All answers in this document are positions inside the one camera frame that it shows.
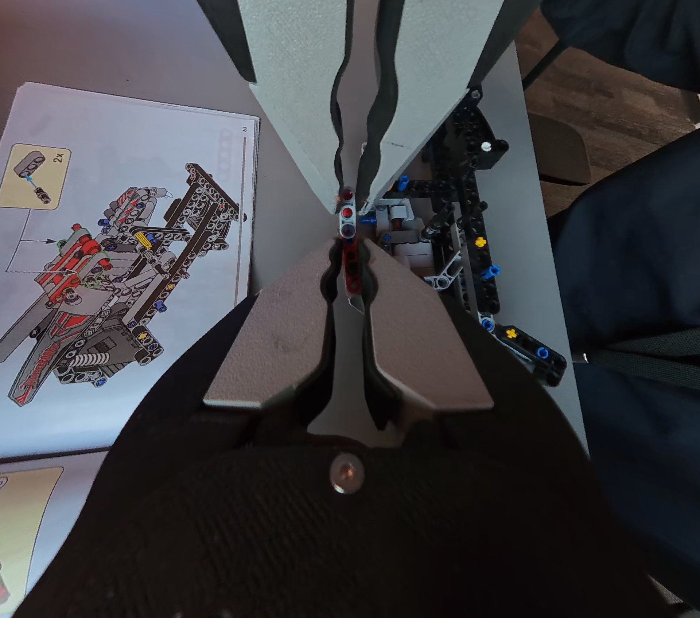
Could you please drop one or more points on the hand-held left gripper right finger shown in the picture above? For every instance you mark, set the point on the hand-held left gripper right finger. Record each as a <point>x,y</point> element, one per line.
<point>426,350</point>

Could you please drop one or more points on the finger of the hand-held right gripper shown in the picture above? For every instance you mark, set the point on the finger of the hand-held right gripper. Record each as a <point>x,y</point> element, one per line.
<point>290,27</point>
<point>459,17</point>

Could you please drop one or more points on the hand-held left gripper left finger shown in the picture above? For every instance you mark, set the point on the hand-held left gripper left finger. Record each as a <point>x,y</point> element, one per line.
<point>273,344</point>

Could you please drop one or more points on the lego truck chassis model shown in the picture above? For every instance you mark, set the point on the lego truck chassis model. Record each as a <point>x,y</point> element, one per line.
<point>470,191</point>

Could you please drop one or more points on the lego instruction booklet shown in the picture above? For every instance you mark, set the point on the lego instruction booklet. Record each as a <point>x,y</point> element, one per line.
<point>164,137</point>

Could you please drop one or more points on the dark mesh office chair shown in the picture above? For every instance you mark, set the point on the dark mesh office chair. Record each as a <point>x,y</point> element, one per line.
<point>558,148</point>

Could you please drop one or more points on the light grey two-hole lego beam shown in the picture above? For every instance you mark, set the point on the light grey two-hole lego beam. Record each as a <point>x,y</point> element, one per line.
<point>347,224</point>

